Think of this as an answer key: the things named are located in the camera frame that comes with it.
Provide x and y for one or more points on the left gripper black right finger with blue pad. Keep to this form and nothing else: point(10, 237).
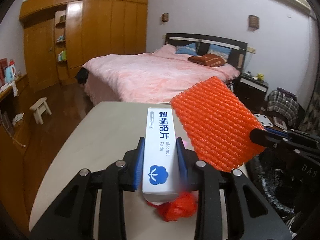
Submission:
point(249, 214)

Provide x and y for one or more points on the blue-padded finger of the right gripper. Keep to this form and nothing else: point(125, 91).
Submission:
point(292, 132)

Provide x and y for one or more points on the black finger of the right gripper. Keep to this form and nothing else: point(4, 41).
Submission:
point(271, 140)

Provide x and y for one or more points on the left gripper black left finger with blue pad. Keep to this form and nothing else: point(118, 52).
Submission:
point(71, 214)

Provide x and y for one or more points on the orange foam net sheet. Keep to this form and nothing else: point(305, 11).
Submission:
point(217, 124)

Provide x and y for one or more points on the red plastic bag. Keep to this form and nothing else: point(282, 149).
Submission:
point(184, 206)

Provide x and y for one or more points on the white alcohol pads box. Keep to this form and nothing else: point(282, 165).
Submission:
point(161, 177)

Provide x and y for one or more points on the black-lined trash bin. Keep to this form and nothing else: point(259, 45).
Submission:
point(297, 206)

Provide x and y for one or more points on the white bathroom scale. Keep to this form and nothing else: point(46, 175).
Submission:
point(264, 120)

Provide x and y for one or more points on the book on floor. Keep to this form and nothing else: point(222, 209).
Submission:
point(279, 123)

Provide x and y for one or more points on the plaid cloth on chair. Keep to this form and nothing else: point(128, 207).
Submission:
point(284, 105)

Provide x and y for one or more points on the black white nightstand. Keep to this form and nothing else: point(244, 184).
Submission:
point(251, 92)

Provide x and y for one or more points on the yellow plush toy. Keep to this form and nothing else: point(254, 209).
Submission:
point(260, 77)

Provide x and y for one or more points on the beige table cloth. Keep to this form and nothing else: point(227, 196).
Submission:
point(108, 131)

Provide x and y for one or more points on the brown dotted cushion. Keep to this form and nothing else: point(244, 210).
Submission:
point(209, 60)

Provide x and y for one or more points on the right blue patterned pillow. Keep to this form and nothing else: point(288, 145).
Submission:
point(220, 51)

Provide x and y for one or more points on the wooden side desk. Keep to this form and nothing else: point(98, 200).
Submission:
point(15, 99)

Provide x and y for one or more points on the left blue pillow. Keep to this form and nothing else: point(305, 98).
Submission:
point(189, 49)

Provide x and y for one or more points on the white crumpled paper on desk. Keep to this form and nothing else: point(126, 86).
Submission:
point(17, 118)

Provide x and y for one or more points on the small white wooden stool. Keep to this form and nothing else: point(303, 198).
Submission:
point(40, 107)

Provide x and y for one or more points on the bed with pink cover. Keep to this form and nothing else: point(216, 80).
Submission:
point(148, 77)

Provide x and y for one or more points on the black cloth at bed corner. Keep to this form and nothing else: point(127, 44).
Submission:
point(82, 76)

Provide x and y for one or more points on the blue electric kettle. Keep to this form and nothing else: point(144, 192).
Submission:
point(10, 73)

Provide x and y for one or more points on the wooden wardrobe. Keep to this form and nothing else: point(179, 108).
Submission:
point(61, 35)

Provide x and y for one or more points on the right wall lamp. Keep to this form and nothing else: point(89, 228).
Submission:
point(253, 22)

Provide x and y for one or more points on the wall lamp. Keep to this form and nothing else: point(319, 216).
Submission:
point(253, 22)
point(165, 17)

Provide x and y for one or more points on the left wall lamp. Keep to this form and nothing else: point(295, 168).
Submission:
point(165, 17)

